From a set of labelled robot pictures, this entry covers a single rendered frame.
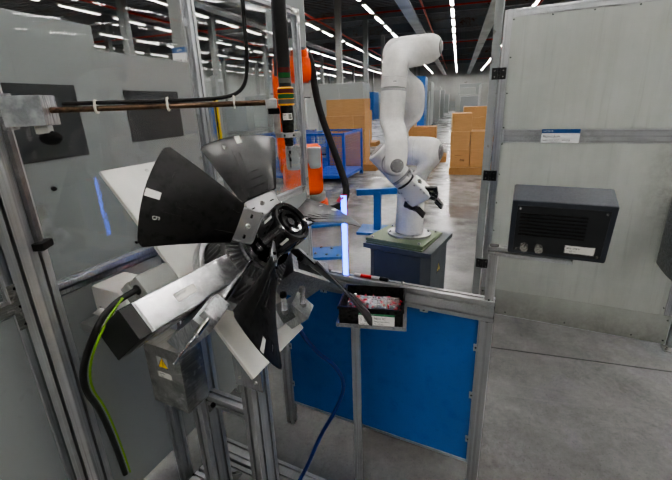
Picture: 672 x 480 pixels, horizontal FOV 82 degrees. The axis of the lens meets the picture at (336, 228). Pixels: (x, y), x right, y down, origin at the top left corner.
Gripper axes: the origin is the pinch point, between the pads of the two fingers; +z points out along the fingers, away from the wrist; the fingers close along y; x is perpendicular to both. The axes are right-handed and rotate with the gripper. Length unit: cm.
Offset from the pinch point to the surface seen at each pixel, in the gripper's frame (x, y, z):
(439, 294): 27.3, 2.1, 18.3
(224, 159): 44, 9, -65
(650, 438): 3, -6, 152
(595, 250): 18, -45, 26
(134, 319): 95, 0, -53
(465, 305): 27.9, -3.8, 25.6
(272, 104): 37, -13, -65
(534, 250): 20.3, -32.7, 17.8
